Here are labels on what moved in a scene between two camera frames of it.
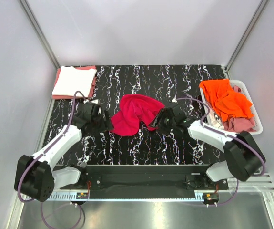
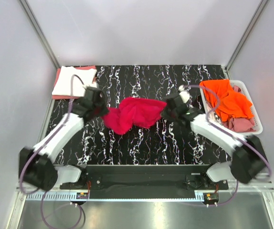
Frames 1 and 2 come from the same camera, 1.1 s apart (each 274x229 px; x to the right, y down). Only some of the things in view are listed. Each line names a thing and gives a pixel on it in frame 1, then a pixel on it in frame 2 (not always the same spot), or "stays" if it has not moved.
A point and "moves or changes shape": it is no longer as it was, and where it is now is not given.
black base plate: x=145 y=182 stays
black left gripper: x=106 y=125 -> x=105 y=110
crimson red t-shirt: x=135 y=109 moves or changes shape
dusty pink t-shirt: x=240 y=124 stays
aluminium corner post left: x=38 y=29 stays
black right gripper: x=161 y=114 -> x=165 y=115
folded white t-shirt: x=70 y=80 stays
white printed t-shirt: x=215 y=120 stays
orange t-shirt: x=228 y=103 stays
